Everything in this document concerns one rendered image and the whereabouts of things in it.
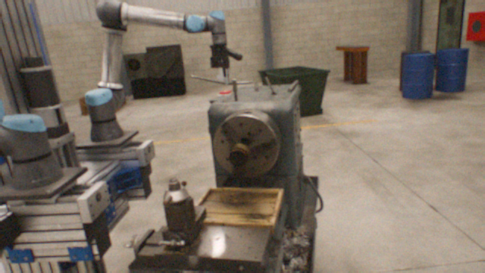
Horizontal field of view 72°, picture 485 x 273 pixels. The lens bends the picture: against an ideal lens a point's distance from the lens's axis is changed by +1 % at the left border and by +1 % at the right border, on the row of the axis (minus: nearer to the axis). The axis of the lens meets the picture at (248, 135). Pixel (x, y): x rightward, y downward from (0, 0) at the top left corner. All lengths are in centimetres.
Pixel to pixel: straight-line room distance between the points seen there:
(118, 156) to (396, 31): 1174
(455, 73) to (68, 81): 1099
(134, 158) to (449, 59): 745
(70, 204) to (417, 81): 708
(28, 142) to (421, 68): 712
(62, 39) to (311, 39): 799
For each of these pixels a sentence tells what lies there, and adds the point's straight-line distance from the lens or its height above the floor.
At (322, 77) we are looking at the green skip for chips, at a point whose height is 73.
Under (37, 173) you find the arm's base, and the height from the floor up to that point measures 121.
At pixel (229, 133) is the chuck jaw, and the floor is 116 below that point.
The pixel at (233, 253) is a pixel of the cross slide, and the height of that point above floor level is 97.
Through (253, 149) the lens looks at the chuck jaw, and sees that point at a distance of 148.
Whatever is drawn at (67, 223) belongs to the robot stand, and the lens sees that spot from 131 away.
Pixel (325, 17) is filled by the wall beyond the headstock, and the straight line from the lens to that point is 1190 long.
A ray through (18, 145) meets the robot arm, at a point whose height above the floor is 131.
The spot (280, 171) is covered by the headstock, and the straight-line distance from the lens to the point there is 175.
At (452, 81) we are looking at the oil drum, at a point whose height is 24.
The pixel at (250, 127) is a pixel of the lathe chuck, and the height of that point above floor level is 118.
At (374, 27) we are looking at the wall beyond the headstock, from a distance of 1247.
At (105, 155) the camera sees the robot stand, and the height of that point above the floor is 110.
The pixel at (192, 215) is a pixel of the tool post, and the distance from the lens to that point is 110.
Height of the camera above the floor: 158
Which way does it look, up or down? 17 degrees down
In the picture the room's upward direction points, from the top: 5 degrees counter-clockwise
